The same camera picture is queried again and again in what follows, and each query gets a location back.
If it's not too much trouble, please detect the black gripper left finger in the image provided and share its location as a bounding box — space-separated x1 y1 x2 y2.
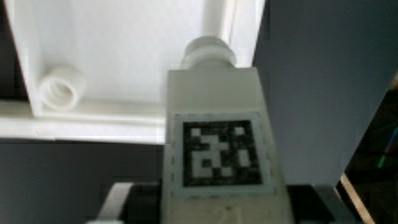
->
95 182 160 224

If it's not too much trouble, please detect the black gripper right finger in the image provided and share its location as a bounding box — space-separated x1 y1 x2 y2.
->
288 185 358 224

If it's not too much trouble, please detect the white square tabletop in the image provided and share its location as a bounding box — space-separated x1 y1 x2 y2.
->
4 0 267 116

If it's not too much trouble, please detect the white obstacle fence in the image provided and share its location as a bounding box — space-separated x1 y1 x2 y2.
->
0 101 166 145

